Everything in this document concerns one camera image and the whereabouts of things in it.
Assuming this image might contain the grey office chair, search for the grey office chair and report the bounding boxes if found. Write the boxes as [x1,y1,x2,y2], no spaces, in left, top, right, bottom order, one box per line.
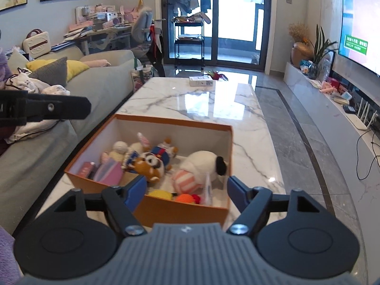
[130,6,153,59]

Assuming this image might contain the black shelf cart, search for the black shelf cart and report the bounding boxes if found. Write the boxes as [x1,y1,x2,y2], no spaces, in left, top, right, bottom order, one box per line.
[173,17,205,70]

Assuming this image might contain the brown hamster plush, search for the brown hamster plush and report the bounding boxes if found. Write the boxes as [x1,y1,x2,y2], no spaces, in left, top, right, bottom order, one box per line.
[134,137,178,183]

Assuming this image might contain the white printed tube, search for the white printed tube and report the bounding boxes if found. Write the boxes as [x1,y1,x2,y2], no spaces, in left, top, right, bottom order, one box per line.
[200,173,213,207]

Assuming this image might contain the white tv console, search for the white tv console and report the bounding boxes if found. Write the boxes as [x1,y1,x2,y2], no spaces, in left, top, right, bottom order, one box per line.
[283,61,380,202]

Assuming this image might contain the floral white blanket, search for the floral white blanket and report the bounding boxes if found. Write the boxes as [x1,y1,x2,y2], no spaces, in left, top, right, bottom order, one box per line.
[1,73,70,145]

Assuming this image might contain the white panda plush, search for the white panda plush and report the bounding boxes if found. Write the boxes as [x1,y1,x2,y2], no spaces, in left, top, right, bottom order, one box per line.
[171,151,227,194]

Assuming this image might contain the brown vase dried flowers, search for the brown vase dried flowers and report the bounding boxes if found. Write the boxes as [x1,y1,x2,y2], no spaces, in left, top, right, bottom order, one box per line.
[288,22,314,68]

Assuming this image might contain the cream handbag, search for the cream handbag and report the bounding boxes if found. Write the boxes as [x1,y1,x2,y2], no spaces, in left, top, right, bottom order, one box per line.
[23,29,52,59]

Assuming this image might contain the white crochet bunny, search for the white crochet bunny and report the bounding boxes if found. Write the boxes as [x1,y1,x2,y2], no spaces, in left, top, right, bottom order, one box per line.
[100,133,151,171]

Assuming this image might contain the orange cardboard storage box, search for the orange cardboard storage box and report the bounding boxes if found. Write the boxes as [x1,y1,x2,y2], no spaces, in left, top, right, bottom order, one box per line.
[66,114,233,227]

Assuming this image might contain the cluttered desk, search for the cluttered desk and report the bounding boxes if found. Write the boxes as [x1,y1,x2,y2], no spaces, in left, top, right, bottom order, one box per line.
[63,4,138,55]

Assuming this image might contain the grey sofa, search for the grey sofa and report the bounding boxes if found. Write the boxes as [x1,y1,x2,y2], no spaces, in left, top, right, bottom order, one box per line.
[1,46,135,233]

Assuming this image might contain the dark red booklet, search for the dark red booklet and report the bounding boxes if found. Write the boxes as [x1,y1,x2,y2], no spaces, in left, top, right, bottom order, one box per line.
[77,161,98,180]

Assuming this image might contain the orange crochet fruit toy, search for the orange crochet fruit toy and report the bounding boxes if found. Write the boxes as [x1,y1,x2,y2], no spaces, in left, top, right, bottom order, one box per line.
[175,194,201,204]

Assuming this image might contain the white flat box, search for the white flat box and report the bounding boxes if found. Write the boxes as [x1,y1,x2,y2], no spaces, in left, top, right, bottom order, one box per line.
[189,75,214,87]

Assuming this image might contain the grey striped cushion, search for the grey striped cushion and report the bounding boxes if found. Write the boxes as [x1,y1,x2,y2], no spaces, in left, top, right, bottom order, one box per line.
[29,57,68,88]

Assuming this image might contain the pink wallet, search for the pink wallet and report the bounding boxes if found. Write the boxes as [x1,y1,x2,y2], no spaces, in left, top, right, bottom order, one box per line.
[93,158,124,186]

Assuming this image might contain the yellow cushion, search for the yellow cushion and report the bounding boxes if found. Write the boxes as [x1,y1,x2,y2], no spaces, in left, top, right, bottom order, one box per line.
[26,59,90,82]

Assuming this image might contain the television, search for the television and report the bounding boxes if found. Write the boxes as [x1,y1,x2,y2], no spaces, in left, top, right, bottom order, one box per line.
[338,0,380,75]

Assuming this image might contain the potted green plant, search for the potted green plant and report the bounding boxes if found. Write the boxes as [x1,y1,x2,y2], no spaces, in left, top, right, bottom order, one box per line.
[307,24,338,80]

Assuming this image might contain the yellow toy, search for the yellow toy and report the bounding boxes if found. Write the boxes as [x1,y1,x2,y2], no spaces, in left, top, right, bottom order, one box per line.
[148,189,173,201]

